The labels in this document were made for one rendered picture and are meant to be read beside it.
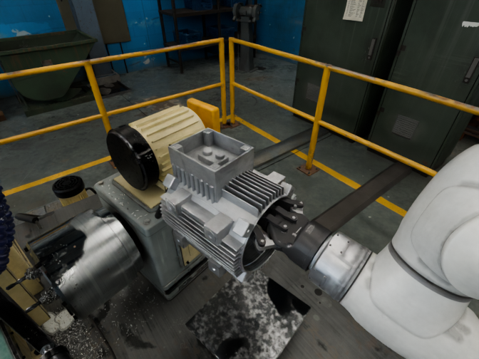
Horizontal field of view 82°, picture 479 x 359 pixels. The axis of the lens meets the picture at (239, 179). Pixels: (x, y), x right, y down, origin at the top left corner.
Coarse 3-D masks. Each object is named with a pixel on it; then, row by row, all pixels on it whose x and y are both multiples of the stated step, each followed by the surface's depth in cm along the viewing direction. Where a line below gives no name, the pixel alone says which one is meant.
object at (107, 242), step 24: (96, 216) 74; (48, 240) 68; (72, 240) 68; (96, 240) 70; (120, 240) 74; (48, 264) 64; (72, 264) 65; (96, 264) 68; (120, 264) 72; (48, 288) 67; (72, 288) 65; (96, 288) 68; (120, 288) 76; (72, 312) 70
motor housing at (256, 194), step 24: (168, 192) 54; (192, 192) 50; (240, 192) 47; (264, 192) 45; (168, 216) 54; (192, 216) 48; (240, 216) 45; (192, 240) 51; (240, 240) 44; (240, 264) 46; (264, 264) 56
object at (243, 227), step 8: (168, 176) 52; (168, 184) 51; (176, 184) 52; (280, 184) 50; (288, 184) 49; (288, 192) 49; (240, 224) 42; (248, 224) 42; (240, 232) 42; (248, 232) 43; (240, 280) 49
